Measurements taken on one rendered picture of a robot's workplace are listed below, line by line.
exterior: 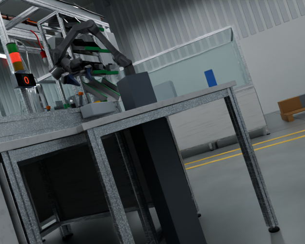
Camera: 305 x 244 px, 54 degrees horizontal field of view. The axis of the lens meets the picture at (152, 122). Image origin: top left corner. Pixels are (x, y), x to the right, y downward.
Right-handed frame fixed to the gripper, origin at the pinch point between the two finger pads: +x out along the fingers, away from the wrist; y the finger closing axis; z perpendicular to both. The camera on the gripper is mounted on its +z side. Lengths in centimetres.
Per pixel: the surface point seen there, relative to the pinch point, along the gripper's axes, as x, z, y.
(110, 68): -18.4, -19.4, 39.3
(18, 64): -25.0, 0.1, -22.6
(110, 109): 23.1, -3.8, 1.7
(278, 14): -168, -217, 870
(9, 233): 59, 13, -71
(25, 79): -17.8, -4.5, -23.1
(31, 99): -74, -83, 11
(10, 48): -33.1, 4.8, -22.4
